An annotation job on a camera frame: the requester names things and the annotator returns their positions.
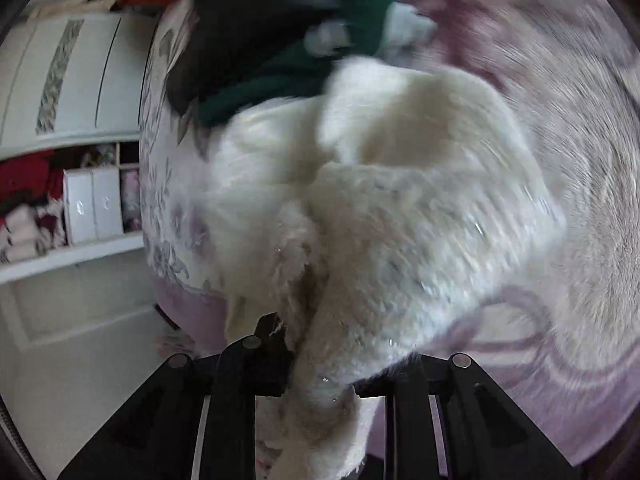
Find purple floral bed sheet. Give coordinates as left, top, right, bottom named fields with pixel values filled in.
left=138, top=0, right=640, bottom=467

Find red folded clothes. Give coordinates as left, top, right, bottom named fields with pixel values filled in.
left=0, top=152, right=66, bottom=216

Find white storage box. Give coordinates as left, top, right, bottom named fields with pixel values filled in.
left=62, top=169, right=98, bottom=246
left=91, top=166, right=124, bottom=241

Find white fluffy fleece garment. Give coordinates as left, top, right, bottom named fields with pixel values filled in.
left=204, top=55, right=568, bottom=480

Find black garment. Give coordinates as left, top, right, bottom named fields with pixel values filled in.
left=165, top=0, right=346, bottom=113

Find white wardrobe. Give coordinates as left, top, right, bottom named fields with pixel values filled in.
left=0, top=0, right=166, bottom=356

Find dark green garment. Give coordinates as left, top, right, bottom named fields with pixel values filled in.
left=198, top=0, right=401, bottom=128

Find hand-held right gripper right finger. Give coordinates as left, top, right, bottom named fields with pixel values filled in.
left=352, top=353, right=583, bottom=480

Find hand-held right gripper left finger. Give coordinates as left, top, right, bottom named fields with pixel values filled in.
left=56, top=312, right=296, bottom=480

